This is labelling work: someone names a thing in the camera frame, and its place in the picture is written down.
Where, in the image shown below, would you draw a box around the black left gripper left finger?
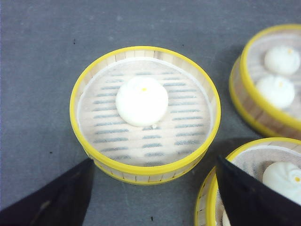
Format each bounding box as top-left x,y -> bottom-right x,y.
0,159 -> 94,226

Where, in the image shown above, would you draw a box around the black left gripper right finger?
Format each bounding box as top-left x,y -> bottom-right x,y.
216,156 -> 301,226

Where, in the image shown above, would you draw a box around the bamboo steamer basket yellow rim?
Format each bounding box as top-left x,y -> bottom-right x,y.
194,137 -> 301,226

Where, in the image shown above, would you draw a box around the bamboo steamer basket one bun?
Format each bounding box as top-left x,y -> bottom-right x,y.
70,46 -> 221,185

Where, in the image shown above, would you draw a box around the white steamed bun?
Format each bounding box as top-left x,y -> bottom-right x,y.
256,76 -> 295,109
116,77 -> 168,127
262,162 -> 301,205
264,45 -> 301,75

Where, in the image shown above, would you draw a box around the white mesh steamer liner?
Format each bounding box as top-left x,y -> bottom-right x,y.
77,57 -> 213,167

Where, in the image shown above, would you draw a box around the white steamed bun lower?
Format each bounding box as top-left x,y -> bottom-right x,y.
256,76 -> 295,109

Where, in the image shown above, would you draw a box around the bamboo steamer basket two buns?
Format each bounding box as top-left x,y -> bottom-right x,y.
229,24 -> 301,139

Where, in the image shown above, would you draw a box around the white steamed bun upper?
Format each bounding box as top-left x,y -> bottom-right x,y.
264,45 -> 301,75

